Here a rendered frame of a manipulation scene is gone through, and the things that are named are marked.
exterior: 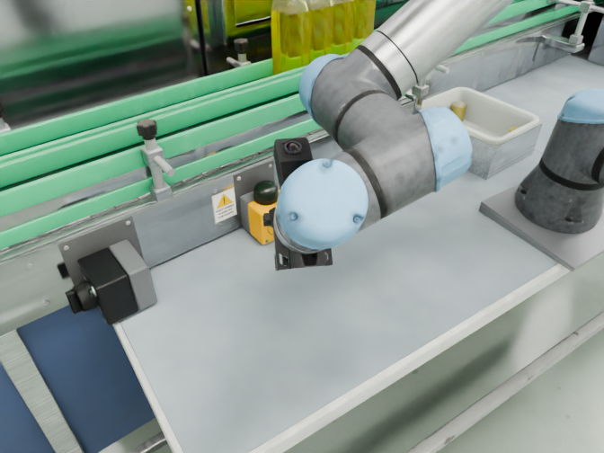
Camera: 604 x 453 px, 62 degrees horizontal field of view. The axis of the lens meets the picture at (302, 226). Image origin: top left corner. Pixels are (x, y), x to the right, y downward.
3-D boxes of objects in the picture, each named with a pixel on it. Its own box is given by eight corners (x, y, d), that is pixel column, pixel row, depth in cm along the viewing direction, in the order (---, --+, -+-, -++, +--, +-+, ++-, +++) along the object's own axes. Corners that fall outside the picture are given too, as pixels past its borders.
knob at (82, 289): (90, 295, 78) (68, 305, 77) (82, 273, 75) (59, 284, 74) (101, 312, 75) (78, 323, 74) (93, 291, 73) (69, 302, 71)
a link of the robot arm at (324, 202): (395, 216, 43) (306, 262, 42) (366, 229, 54) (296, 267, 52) (351, 134, 43) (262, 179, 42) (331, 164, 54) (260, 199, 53)
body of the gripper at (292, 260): (272, 270, 69) (277, 269, 57) (267, 208, 69) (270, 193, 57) (328, 266, 69) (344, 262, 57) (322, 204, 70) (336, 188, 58)
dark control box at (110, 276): (137, 276, 84) (127, 237, 79) (159, 304, 80) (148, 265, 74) (89, 298, 81) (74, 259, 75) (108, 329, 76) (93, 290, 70)
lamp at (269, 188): (269, 187, 92) (269, 173, 90) (284, 199, 89) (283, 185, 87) (248, 196, 89) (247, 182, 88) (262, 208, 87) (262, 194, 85)
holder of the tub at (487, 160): (438, 111, 132) (443, 83, 127) (532, 155, 115) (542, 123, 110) (391, 130, 124) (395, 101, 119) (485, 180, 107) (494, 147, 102)
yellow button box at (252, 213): (272, 214, 98) (270, 182, 93) (296, 234, 93) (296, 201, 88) (242, 228, 94) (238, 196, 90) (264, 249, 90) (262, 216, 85)
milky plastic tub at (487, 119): (455, 117, 128) (461, 84, 123) (534, 153, 115) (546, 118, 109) (407, 137, 120) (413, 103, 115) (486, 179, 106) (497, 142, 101)
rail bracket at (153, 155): (170, 190, 82) (155, 114, 74) (191, 211, 78) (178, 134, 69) (146, 199, 80) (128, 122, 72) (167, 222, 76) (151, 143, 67)
